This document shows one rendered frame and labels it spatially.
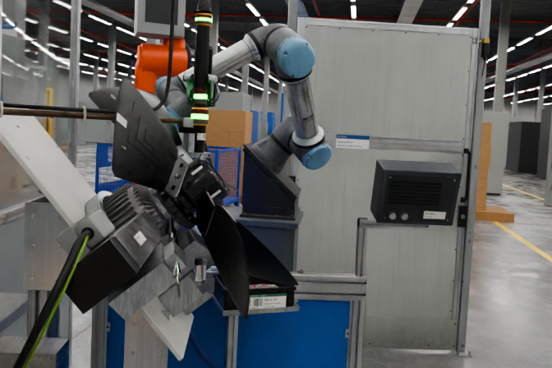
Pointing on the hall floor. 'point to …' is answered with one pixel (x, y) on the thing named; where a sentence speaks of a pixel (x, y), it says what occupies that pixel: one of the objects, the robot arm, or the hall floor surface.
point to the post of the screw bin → (231, 342)
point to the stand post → (35, 303)
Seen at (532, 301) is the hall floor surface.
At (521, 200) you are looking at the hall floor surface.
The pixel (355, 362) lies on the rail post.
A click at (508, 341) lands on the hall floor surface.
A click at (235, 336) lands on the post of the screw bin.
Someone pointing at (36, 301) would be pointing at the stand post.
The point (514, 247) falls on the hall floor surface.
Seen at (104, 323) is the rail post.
